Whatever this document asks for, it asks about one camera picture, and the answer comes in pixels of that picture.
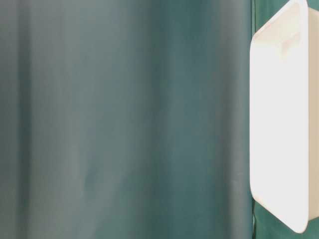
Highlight white plastic case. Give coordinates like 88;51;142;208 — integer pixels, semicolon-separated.
249;0;319;234

